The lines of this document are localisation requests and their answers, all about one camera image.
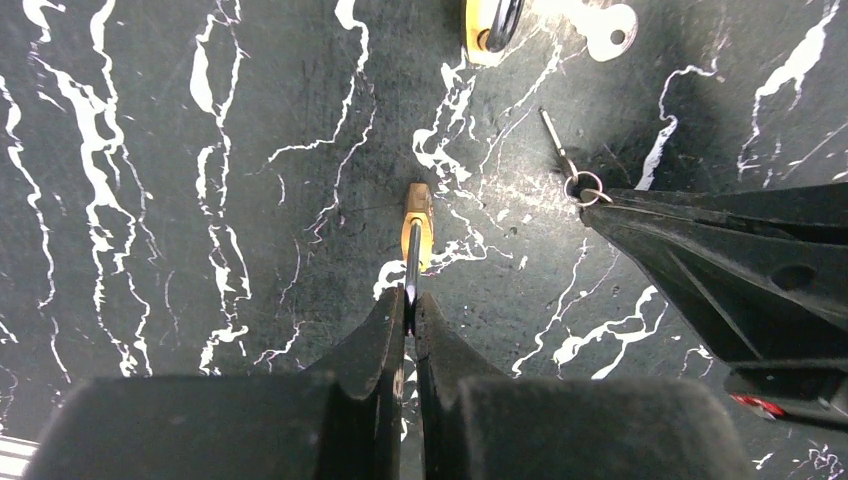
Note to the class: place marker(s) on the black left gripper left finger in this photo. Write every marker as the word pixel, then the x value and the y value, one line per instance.
pixel 337 419

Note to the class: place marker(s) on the large long-shackle brass padlock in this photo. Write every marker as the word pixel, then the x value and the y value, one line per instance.
pixel 488 29

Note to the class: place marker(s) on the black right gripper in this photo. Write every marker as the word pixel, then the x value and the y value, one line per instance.
pixel 770 304

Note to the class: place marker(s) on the keys of medium padlock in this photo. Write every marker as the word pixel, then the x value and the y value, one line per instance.
pixel 584 187

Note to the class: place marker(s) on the keys of large padlock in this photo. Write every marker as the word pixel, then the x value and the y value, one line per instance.
pixel 609 30

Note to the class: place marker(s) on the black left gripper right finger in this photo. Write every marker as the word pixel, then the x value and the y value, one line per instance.
pixel 479 423

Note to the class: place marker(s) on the medium brass padlock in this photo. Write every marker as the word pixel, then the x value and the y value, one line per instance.
pixel 417 238

